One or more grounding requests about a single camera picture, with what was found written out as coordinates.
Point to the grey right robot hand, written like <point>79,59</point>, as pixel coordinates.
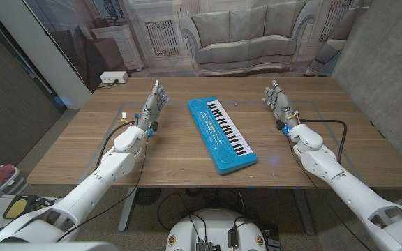
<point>282,104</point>

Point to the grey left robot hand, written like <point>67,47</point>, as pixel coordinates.
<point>150,108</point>

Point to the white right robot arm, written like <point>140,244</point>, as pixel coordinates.
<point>344,188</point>

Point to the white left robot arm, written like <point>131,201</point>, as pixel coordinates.
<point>93,184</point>

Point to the blue toy piano keyboard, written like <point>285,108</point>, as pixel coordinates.
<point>215,139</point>

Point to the white power outlet box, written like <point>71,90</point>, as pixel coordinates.
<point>113,77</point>

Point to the printed living room backdrop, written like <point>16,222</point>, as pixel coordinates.
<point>243,35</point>

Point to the black round floor fan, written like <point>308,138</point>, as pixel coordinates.
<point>147,196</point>

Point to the grey table leg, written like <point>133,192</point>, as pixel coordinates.
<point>304,212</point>
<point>127,209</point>

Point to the white robot torso base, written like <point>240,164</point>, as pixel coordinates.
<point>215,223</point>

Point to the yellow and black foot pedal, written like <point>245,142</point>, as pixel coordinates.
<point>16,208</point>
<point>44,201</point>

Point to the black power adapter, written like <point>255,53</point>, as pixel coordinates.
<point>232,238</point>

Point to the red and white case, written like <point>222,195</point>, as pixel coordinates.
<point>2,174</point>

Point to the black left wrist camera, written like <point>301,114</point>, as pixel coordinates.
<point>154,126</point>

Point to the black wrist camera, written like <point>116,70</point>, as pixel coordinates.
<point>154,126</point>
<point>280,125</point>

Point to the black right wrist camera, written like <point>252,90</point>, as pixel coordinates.
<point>280,125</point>

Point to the white wall pillar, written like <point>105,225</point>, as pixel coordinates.
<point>47,59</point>

